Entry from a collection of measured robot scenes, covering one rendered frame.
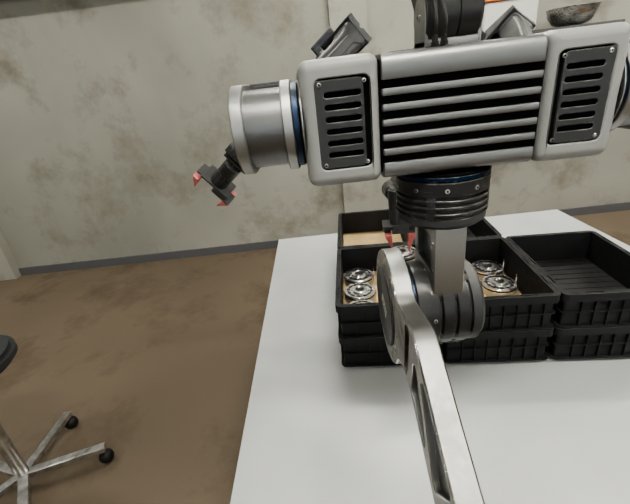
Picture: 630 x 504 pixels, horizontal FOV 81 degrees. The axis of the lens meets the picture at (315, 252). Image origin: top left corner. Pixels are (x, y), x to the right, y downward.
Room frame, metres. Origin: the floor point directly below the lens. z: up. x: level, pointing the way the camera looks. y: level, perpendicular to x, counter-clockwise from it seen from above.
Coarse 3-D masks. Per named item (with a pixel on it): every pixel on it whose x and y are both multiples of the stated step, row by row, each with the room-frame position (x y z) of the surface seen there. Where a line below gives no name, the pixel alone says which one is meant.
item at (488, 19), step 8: (488, 0) 2.99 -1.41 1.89; (496, 0) 2.99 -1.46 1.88; (504, 0) 3.00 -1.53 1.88; (512, 0) 2.99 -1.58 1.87; (520, 0) 2.99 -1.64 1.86; (528, 0) 2.99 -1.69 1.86; (536, 0) 2.98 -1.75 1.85; (488, 8) 2.99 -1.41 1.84; (496, 8) 2.99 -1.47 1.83; (504, 8) 2.99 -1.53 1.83; (520, 8) 2.99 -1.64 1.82; (528, 8) 2.99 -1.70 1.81; (536, 8) 2.98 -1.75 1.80; (488, 16) 2.99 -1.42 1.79; (496, 16) 2.99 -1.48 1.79; (528, 16) 2.99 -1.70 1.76; (536, 16) 2.99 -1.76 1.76; (488, 24) 2.99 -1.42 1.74
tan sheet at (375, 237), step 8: (360, 232) 1.63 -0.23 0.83; (368, 232) 1.62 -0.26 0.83; (376, 232) 1.61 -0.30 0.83; (344, 240) 1.56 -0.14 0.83; (352, 240) 1.55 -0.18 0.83; (360, 240) 1.54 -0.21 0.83; (368, 240) 1.52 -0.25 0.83; (376, 240) 1.51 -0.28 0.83; (384, 240) 1.50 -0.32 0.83; (392, 240) 1.49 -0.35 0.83; (400, 240) 1.48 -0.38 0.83
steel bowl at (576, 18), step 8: (560, 8) 3.05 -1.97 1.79; (568, 8) 3.01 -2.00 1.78; (576, 8) 2.98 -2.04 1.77; (584, 8) 2.97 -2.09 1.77; (592, 8) 2.97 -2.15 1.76; (552, 16) 3.11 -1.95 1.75; (560, 16) 3.05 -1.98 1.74; (568, 16) 3.02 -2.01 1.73; (576, 16) 2.99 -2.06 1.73; (584, 16) 2.99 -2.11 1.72; (592, 16) 3.02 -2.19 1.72; (552, 24) 3.14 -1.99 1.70; (560, 24) 3.09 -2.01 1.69; (568, 24) 3.06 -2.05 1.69; (576, 24) 3.05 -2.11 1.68
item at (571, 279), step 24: (528, 240) 1.17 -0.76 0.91; (552, 240) 1.16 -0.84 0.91; (576, 240) 1.15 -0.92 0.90; (600, 240) 1.09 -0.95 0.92; (552, 264) 1.13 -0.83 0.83; (576, 264) 1.10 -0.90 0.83; (600, 264) 1.06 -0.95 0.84; (624, 264) 0.96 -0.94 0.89; (576, 288) 0.96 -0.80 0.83; (600, 288) 0.95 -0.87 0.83; (624, 288) 0.93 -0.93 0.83; (576, 312) 0.79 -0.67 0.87; (600, 312) 0.79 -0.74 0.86; (624, 312) 0.79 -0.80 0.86
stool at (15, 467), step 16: (0, 336) 1.28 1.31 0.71; (0, 352) 1.17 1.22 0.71; (16, 352) 1.21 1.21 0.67; (0, 368) 1.11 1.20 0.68; (64, 416) 1.43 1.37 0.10; (0, 432) 1.13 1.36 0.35; (0, 448) 1.11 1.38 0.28; (16, 448) 1.15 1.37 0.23; (48, 448) 1.26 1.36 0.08; (96, 448) 1.21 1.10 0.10; (0, 464) 1.19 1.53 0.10; (16, 464) 1.12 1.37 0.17; (32, 464) 1.17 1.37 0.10; (48, 464) 1.16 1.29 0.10; (64, 464) 1.16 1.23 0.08; (16, 480) 1.10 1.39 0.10; (0, 496) 1.05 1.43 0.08
